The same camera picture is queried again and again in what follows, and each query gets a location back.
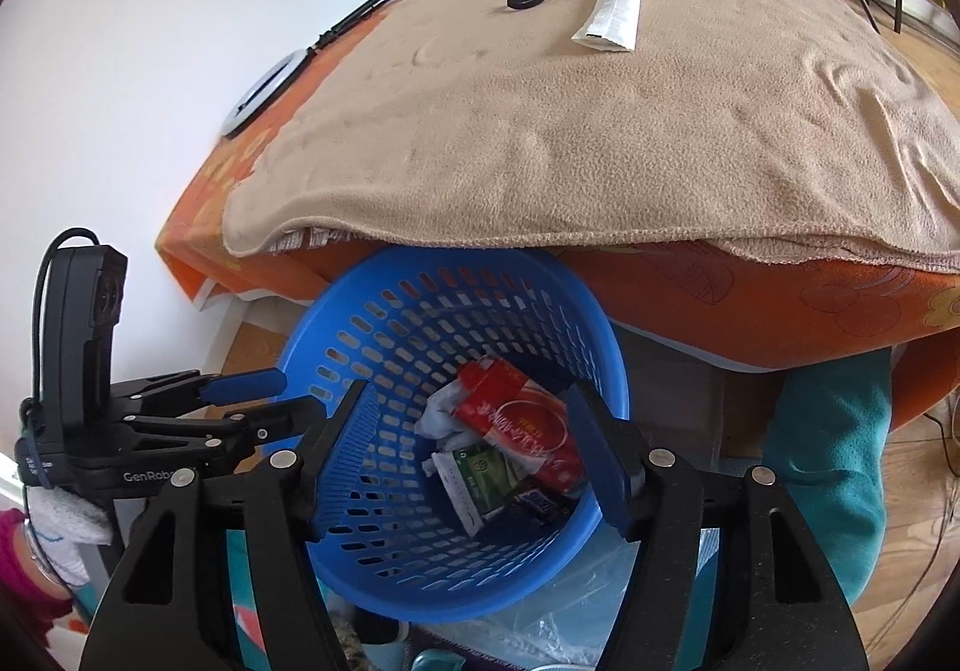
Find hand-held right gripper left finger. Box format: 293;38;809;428
79;378;380;671

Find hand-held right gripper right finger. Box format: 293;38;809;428
565;381;871;671

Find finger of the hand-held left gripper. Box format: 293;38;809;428
112;367;290;411
124;393;325;471

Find dark snack wrapper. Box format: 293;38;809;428
514;483;572;516

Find red cardboard box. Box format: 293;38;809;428
457;356;590;496

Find white tissue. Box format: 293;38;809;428
418;378;481;456

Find green and white carton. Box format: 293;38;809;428
435;446;535;537

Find blue plastic basket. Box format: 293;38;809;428
274;245;631;623

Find person's left forearm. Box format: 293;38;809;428
0;510;76;649

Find person's left hand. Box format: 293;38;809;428
28;487;115;587

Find clear plastic bag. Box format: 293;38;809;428
450;536;646;671

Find orange floral bedsheet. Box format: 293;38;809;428
154;0;960;433

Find person's teal pants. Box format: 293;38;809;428
225;345;897;671

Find beige fleece blanket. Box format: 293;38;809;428
223;0;960;267

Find white tube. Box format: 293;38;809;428
571;0;647;53

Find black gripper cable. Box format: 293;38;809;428
19;227;102;492

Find ring light with black stand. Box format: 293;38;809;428
223;0;391;139

